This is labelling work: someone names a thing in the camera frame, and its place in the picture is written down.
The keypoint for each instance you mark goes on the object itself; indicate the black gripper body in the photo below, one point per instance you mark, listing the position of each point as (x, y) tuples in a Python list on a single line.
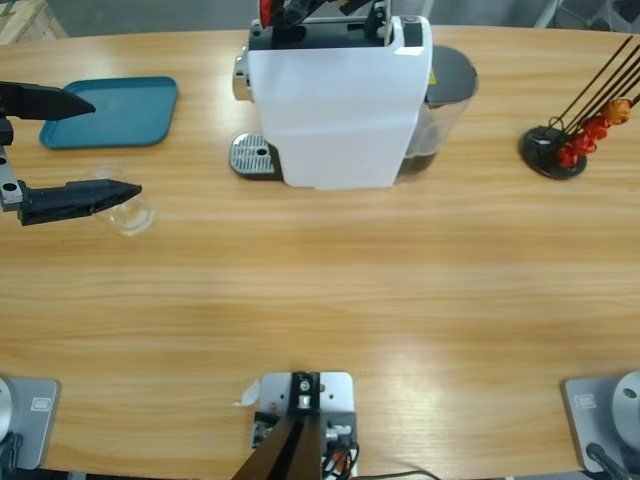
[(7, 195), (356, 5)]

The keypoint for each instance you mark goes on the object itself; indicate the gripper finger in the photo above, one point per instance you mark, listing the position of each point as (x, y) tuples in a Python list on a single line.
[(299, 12), (70, 200), (45, 102)]

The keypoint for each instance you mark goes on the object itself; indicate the red foil coffee capsule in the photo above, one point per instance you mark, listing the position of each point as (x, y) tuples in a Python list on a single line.
[(596, 129), (266, 11), (567, 156), (582, 145)]

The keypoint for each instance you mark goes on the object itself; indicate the clear glass cup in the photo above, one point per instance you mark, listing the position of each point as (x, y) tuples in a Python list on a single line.
[(132, 220)]

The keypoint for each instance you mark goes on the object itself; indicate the white capsule coffee machine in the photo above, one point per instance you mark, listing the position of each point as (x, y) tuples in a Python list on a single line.
[(340, 115)]

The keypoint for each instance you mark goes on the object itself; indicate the orange foil coffee capsule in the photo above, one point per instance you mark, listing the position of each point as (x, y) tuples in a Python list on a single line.
[(619, 111)]

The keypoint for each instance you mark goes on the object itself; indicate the teal plastic tray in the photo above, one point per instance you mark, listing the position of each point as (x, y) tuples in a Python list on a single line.
[(130, 112)]

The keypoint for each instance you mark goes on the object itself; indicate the wooden pallet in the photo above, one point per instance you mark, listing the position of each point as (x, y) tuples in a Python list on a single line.
[(25, 17)]

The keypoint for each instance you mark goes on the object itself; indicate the black capsule holder stand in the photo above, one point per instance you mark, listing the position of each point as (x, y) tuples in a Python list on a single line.
[(537, 150)]

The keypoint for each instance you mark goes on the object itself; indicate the white tape strip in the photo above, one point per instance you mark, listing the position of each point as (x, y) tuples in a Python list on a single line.
[(248, 392)]

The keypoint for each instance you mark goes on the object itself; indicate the white metal frame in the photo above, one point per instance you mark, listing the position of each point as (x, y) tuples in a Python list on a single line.
[(547, 12)]

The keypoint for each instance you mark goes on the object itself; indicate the dark camera post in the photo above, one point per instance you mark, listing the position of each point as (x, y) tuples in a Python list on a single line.
[(295, 440)]

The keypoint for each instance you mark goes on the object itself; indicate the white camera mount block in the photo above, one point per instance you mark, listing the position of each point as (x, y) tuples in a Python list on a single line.
[(335, 395)]

